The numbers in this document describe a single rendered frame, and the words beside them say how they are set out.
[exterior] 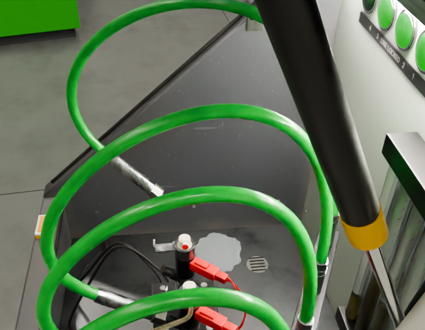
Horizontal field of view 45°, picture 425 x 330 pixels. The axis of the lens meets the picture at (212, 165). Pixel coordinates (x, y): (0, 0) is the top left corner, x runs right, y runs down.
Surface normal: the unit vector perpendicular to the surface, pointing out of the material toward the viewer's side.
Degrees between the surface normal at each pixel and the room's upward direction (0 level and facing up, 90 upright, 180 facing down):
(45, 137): 0
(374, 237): 89
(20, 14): 90
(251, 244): 0
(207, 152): 90
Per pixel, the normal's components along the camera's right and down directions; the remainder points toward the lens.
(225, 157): 0.11, 0.62
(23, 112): 0.03, -0.79
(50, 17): 0.34, 0.59
